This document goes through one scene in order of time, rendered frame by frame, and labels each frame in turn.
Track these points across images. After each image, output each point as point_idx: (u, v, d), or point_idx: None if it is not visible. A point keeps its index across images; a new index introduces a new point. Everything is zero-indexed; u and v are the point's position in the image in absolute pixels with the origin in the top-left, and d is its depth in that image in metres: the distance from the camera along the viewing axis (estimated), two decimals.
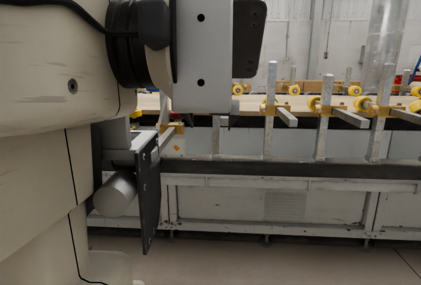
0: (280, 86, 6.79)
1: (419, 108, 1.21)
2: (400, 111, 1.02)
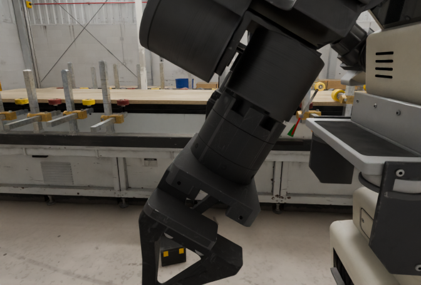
0: None
1: None
2: None
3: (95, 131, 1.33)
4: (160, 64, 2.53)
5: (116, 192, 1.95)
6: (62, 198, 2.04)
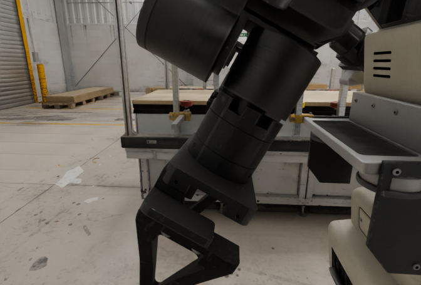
0: (357, 85, 6.98)
1: None
2: None
3: None
4: None
5: (302, 200, 1.84)
6: None
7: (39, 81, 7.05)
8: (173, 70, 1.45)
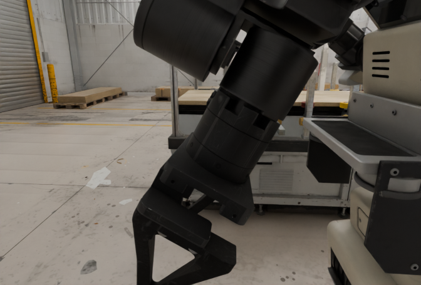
0: None
1: None
2: None
3: None
4: (335, 64, 2.40)
5: (344, 202, 1.82)
6: (275, 208, 1.90)
7: (49, 81, 7.02)
8: (225, 70, 1.42)
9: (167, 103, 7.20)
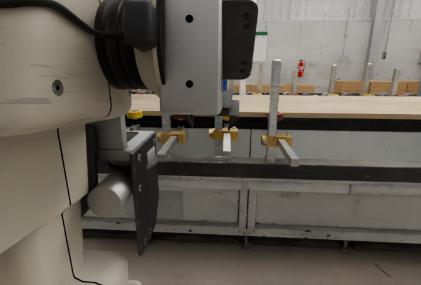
0: (346, 86, 6.65)
1: None
2: None
3: (297, 165, 0.89)
4: (260, 65, 2.09)
5: (242, 230, 1.51)
6: (166, 236, 1.60)
7: None
8: None
9: None
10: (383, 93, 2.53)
